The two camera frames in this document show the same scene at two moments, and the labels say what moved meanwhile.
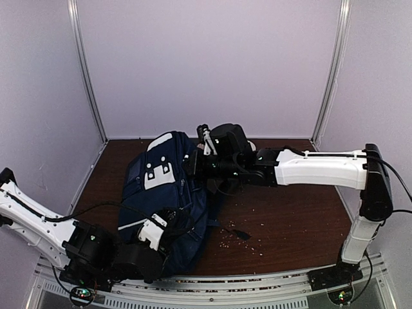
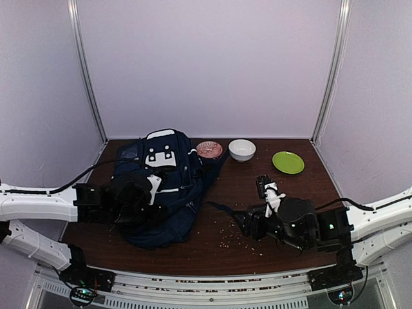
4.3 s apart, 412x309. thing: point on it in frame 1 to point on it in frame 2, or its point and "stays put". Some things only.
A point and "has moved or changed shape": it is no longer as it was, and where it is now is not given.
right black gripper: (194, 158) to (253, 217)
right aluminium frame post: (344, 24) stays put
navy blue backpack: (155, 181) has moved or changed shape
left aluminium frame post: (73, 13) stays put
